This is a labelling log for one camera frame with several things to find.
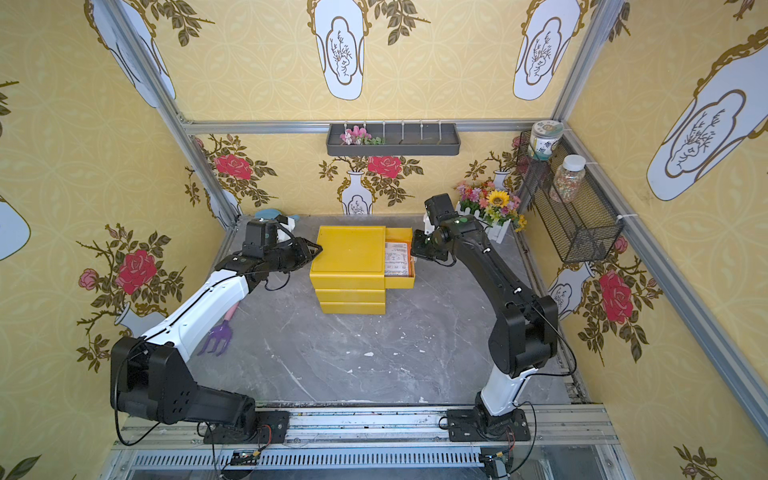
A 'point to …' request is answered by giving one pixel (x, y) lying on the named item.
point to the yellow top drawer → (400, 234)
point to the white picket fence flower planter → (497, 208)
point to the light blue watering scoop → (270, 213)
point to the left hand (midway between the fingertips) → (309, 249)
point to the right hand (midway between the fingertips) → (424, 246)
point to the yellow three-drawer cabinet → (349, 274)
